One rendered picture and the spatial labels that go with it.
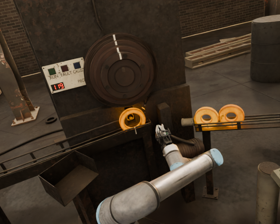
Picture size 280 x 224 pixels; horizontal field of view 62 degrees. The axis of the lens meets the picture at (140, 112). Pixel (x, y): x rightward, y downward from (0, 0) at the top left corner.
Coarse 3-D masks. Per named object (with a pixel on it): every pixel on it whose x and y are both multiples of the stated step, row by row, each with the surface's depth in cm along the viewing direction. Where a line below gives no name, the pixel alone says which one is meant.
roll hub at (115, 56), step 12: (108, 60) 133; (120, 60) 135; (132, 60) 136; (108, 72) 136; (120, 72) 136; (132, 72) 138; (144, 72) 141; (108, 84) 138; (120, 84) 139; (132, 84) 143; (144, 84) 144; (120, 96) 143; (132, 96) 145
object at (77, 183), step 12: (72, 156) 150; (84, 156) 144; (48, 168) 139; (60, 168) 145; (72, 168) 152; (84, 168) 150; (96, 168) 141; (48, 180) 140; (60, 180) 146; (72, 180) 143; (84, 180) 141; (48, 192) 137; (60, 192) 137; (72, 192) 135; (84, 192) 146; (84, 204) 147; (84, 216) 156
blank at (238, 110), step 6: (222, 108) 151; (228, 108) 149; (234, 108) 147; (240, 108) 147; (222, 114) 152; (240, 114) 148; (222, 120) 154; (228, 120) 153; (234, 120) 151; (240, 120) 150; (228, 126) 155; (234, 126) 153
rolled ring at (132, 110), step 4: (128, 108) 162; (132, 108) 161; (136, 108) 162; (124, 112) 160; (128, 112) 161; (132, 112) 161; (136, 112) 162; (140, 112) 163; (120, 116) 162; (124, 116) 161; (140, 116) 164; (144, 116) 165; (120, 120) 162; (140, 120) 167; (144, 120) 166; (120, 124) 163; (124, 124) 164; (140, 124) 167; (124, 128) 165
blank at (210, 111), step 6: (204, 108) 155; (210, 108) 154; (198, 114) 158; (204, 114) 156; (210, 114) 155; (216, 114) 154; (198, 120) 160; (204, 120) 162; (210, 120) 159; (216, 120) 156
